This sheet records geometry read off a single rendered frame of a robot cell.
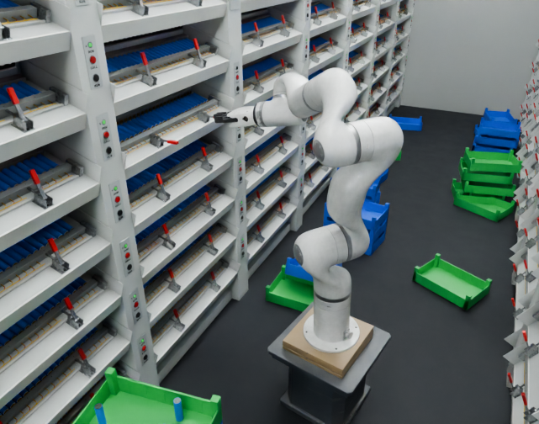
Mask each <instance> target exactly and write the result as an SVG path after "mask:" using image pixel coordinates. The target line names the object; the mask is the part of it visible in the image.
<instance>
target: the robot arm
mask: <svg viewBox="0 0 539 424"><path fill-rule="evenodd" d="M356 100H357V87H356V84H355V83H354V81H353V79H352V77H351V76H350V74H349V73H348V72H346V71H345V70H343V69H341V68H331V69H328V70H326V71H324V72H321V73H320V74H319V75H318V76H316V77H314V78H312V79H311V80H309V81H308V79H307V78H305V77H304V76H302V75H300V74H297V73H292V72H290V73H285V74H283V75H281V76H280V77H279V78H277V79H276V81H275V82H274V86H273V98H272V100H271V101H264V102H259V103H256V104H255V106H247V107H240V108H238V109H235V110H233V111H229V112H227V113H226V112H218V113H216V114H214V122H215V123H231V122H233V123H232V124H230V128H236V127H244V126H250V125H257V126H260V127H278V126H293V125H305V123H306V122H307V119H308V117H310V116H312V115H314V114H317V113H320V112H322V111H323V114H322V117H321V119H320V123H319V125H318V127H317V130H316V131H315V134H314V139H313V151H314V155H315V157H316V158H317V160H318V161H319V162H320V163H321V164H323V165H324V166H326V167H333V168H336V167H339V169H338V170H337V171H336V173H335V174H334V176H333V177H332V179H331V180H330V186H329V190H328V194H327V200H326V206H327V210H328V213H329V215H330V217H331V218H332V219H333V220H334V221H335V222H336V223H335V224H331V225H326V226H323V227H320V228H317V229H313V230H311V231H307V232H305V233H303V234H302V235H300V236H299V237H298V238H297V240H296V241H295V243H294V246H293V254H294V257H295V259H296V260H297V262H298V264H299V265H300V266H301V267H302V268H303V269H304V270H305V271H306V272H307V273H309V274H310V275H311V276H312V277H313V280H314V314H313V315H312V316H310V317H309V318H308V319H307V321H306V322H305V323H304V338H305V340H306V341H307V343H308V344H309V345H310V346H311V347H313V348H315V349H317V350H319V351H321V352H327V353H339V352H345V351H347V350H349V349H351V348H352V347H354V346H355V345H356V343H357V341H358V339H359V335H360V331H359V327H358V324H357V323H356V322H355V321H354V319H352V318H351V317H350V311H351V275H350V274H349V272H348V271H347V270H346V269H345V268H343V267H340V266H336V264H340V263H343V262H347V261H350V260H352V259H355V258H358V257H360V256H361V255H363V254H364V253H365V252H366V251H367V249H368V247H369V243H370V238H369V234H368V232H367V228H366V226H365V225H364V223H363V220H362V206H363V204H364V200H365V198H366V195H367V191H368V190H369V188H370V187H371V185H372V184H373V183H374V182H375V180H376V179H377V178H378V177H379V176H380V175H382V174H383V173H384V172H385V171H386V170H387V169H388V168H389V167H390V166H391V165H392V164H393V162H394V161H395V160H396V158H397V157H398V155H399V153H400V151H401V149H402V145H403V142H404V136H403V132H402V130H401V128H400V126H399V125H398V123H397V122H396V121H394V120H393V119H390V118H389V117H374V118H369V119H361V120H357V121H352V122H349V123H343V122H342V120H343V119H344V118H345V116H346V115H347V114H348V112H349V111H350V110H351V108H352V107H353V105H354V103H355V102H356Z"/></svg>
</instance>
